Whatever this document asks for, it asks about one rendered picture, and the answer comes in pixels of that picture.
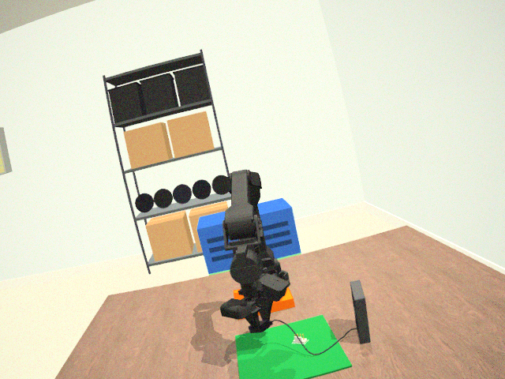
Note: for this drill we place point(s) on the black cable with plug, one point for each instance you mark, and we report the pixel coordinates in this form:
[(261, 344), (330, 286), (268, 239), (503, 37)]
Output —
[(264, 325)]

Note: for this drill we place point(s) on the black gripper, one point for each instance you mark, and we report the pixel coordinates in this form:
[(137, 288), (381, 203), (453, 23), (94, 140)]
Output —
[(248, 307)]

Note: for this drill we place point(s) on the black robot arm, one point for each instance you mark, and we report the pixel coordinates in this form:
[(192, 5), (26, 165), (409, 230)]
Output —
[(242, 221)]

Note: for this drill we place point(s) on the green circuit board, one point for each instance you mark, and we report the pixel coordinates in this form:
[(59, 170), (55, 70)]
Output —
[(277, 353)]

